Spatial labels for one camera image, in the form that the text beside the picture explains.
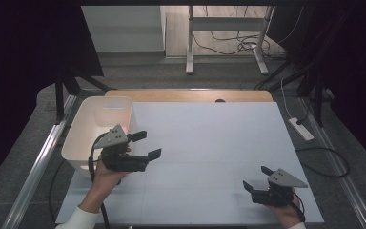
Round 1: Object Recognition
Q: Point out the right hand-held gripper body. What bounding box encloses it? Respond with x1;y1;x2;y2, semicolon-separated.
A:
251;168;309;206

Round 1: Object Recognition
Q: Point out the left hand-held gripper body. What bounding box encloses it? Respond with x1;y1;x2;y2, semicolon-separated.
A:
93;124;150;173

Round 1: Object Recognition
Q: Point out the white plastic bin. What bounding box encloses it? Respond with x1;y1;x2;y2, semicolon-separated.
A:
61;95;138;179

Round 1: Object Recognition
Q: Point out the person's left hand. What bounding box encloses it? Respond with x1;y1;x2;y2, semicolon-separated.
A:
91;158;129;192

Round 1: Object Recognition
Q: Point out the person's right hand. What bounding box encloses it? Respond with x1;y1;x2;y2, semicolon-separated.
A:
266;196;305;229

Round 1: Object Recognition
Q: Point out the wooden table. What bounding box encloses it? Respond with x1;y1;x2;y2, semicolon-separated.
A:
104;90;275;103

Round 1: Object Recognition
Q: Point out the white power strip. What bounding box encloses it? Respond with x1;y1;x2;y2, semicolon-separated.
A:
287;116;315;142

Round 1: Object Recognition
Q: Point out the black metal stand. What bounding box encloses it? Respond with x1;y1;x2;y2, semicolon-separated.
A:
54;68;117;124
296;60;335;128

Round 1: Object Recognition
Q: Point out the white cabinet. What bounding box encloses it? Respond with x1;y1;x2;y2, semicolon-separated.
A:
81;5;167;53

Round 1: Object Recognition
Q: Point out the dark curtain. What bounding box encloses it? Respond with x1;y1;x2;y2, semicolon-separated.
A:
268;0;366;179
0;0;105;192

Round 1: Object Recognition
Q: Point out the left hand-held gripper black cable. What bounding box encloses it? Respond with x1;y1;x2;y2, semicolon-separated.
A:
88;133;111;229

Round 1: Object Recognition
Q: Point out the hand-held gripper black cable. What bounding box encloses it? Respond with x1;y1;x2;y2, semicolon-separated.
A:
88;133;111;229
293;192;306;223

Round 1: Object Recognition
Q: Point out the right hand-held gripper black cable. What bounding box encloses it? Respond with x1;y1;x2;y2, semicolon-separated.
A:
293;192;306;223

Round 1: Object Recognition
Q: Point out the aluminium floor rail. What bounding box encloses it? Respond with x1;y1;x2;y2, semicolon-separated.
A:
299;96;366;229
1;94;78;229

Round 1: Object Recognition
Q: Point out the black looped floor cable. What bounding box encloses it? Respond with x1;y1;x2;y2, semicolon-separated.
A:
295;146;351;178

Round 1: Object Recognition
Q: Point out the white desk frame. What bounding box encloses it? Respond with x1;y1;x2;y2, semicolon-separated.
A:
185;5;275;76

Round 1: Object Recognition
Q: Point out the tangle of black cables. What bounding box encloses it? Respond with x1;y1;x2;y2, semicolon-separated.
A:
192;5;304;61

